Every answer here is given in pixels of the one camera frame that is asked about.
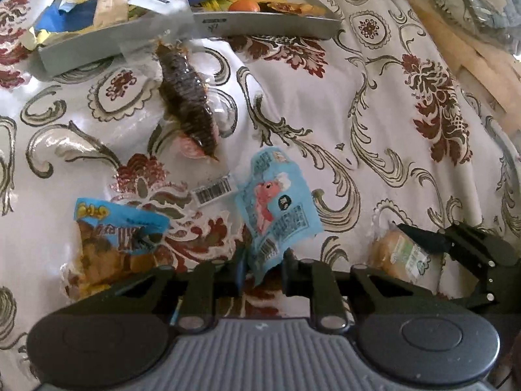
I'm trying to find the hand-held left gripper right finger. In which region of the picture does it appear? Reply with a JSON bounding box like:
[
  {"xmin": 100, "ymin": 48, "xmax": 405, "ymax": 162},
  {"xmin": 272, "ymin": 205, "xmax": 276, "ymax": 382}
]
[{"xmin": 283, "ymin": 248, "xmax": 444, "ymax": 333}]

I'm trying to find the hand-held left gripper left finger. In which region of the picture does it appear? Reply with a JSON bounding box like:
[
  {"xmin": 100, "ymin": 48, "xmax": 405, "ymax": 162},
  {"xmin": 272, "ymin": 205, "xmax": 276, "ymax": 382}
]
[{"xmin": 75, "ymin": 245, "xmax": 247, "ymax": 331}]

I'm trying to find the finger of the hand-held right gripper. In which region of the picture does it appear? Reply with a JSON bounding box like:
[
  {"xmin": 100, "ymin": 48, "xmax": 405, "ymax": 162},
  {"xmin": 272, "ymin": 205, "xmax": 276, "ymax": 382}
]
[
  {"xmin": 396, "ymin": 223, "xmax": 450, "ymax": 254},
  {"xmin": 442, "ymin": 283, "xmax": 499, "ymax": 311}
]

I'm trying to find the beige bread packet green label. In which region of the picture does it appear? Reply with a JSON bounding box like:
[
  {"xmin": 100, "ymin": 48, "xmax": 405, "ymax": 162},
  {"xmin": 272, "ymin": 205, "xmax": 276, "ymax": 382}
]
[{"xmin": 370, "ymin": 228, "xmax": 431, "ymax": 282}]

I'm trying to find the light blue packet pink shrimp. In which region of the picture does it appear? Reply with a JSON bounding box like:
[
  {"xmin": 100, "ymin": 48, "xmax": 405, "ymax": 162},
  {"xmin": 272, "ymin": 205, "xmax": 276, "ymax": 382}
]
[{"xmin": 235, "ymin": 147, "xmax": 325, "ymax": 286}]

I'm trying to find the grey box with cartoon lining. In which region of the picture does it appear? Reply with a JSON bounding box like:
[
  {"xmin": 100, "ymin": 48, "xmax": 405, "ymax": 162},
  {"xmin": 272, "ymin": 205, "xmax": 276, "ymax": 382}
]
[{"xmin": 34, "ymin": 0, "xmax": 342, "ymax": 79}]

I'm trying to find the blue packet of brown snacks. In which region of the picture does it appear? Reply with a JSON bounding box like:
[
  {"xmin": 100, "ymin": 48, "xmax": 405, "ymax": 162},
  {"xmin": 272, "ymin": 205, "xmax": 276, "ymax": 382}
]
[{"xmin": 60, "ymin": 197, "xmax": 172, "ymax": 299}]

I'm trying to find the white floral cloth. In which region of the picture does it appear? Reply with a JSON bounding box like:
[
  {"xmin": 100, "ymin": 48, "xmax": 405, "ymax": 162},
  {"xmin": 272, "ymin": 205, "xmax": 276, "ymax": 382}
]
[{"xmin": 0, "ymin": 0, "xmax": 521, "ymax": 375}]

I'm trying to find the clear packet of dark snack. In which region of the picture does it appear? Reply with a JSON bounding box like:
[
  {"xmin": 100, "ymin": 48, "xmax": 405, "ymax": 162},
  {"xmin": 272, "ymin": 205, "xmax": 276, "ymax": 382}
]
[{"xmin": 121, "ymin": 35, "xmax": 239, "ymax": 205}]

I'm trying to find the bundle of plastic bags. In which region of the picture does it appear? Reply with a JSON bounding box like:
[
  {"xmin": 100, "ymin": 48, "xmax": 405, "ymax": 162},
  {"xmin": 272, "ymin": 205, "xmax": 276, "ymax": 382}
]
[{"xmin": 407, "ymin": 0, "xmax": 521, "ymax": 58}]

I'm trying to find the blue wrapper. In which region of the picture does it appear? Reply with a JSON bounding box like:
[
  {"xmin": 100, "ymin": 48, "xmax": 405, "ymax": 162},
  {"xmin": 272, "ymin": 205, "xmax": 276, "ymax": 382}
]
[{"xmin": 35, "ymin": 2, "xmax": 99, "ymax": 34}]

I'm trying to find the wooden bed frame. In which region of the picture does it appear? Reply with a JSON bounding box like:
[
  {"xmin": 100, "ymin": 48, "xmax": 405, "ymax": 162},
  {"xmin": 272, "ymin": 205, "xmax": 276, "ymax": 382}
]
[{"xmin": 376, "ymin": 0, "xmax": 521, "ymax": 121}]

